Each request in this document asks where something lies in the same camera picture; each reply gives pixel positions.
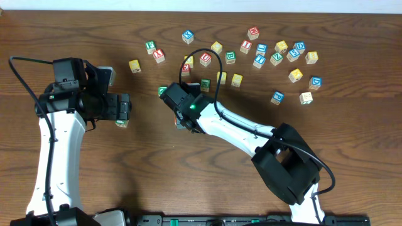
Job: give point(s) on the yellow block centre right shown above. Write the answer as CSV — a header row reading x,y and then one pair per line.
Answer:
x,y
236,80

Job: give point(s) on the green J wooden block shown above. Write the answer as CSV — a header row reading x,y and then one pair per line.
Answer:
x,y
122,123

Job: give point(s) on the yellow block upper middle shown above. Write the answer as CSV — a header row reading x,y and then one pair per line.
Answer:
x,y
217,47

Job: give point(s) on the blue 5 wooden block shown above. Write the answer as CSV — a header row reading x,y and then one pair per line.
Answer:
x,y
293,55

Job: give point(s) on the red E wooden block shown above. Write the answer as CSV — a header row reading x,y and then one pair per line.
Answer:
x,y
185,70

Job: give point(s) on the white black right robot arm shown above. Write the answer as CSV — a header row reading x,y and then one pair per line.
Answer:
x,y
288,167

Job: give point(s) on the yellow block far left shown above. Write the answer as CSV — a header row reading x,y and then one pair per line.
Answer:
x,y
134,66

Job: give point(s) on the blue T wooden block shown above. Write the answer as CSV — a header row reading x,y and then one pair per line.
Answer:
x,y
259,61

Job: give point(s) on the red U block upper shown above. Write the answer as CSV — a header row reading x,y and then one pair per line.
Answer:
x,y
205,59

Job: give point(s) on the red X wooden block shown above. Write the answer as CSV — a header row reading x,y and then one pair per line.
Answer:
x,y
158,55

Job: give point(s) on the yellow block near E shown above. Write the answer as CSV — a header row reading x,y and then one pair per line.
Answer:
x,y
189,61

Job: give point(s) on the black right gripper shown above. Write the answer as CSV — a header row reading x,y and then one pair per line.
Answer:
x,y
181,124

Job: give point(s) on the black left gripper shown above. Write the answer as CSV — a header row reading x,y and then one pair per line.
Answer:
x,y
124,107

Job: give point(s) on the green Z wooden block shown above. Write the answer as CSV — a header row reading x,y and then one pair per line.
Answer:
x,y
276,58

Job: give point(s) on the plain L green 7 block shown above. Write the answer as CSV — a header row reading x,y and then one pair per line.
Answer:
x,y
305,98

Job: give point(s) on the red H wooden block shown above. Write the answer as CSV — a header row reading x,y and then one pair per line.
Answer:
x,y
253,33

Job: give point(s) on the yellow 8 wooden block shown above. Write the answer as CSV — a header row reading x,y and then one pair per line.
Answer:
x,y
311,57

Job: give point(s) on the blue d block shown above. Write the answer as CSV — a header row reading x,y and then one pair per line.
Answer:
x,y
299,46
315,83

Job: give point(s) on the blue L wooden block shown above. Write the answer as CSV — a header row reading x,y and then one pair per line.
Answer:
x,y
261,49

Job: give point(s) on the blue D upper block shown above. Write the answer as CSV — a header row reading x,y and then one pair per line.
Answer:
x,y
299,46

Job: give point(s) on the yellow block centre left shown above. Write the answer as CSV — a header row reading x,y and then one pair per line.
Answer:
x,y
221,77

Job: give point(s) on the green F wooden block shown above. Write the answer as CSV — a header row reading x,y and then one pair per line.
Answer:
x,y
150,47

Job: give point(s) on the green N wooden block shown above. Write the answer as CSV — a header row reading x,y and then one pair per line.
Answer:
x,y
161,89

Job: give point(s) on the green B wooden block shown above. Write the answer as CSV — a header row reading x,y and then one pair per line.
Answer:
x,y
230,57

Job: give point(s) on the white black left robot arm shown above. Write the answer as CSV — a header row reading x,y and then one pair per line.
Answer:
x,y
56,197

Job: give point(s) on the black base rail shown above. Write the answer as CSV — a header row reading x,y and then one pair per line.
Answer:
x,y
270,220

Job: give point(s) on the green R wooden block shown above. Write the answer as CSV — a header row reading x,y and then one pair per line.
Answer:
x,y
205,85

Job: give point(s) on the blue P wooden block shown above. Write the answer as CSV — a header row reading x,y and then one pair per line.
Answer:
x,y
277,98

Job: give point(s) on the yellow block upper right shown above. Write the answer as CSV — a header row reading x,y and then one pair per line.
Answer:
x,y
281,47

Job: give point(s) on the blue X wooden block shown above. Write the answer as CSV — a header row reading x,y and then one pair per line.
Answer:
x,y
188,36

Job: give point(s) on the red I upper block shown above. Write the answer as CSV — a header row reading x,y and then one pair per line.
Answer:
x,y
245,46

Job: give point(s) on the blue D lower block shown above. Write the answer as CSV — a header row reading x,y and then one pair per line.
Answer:
x,y
315,83

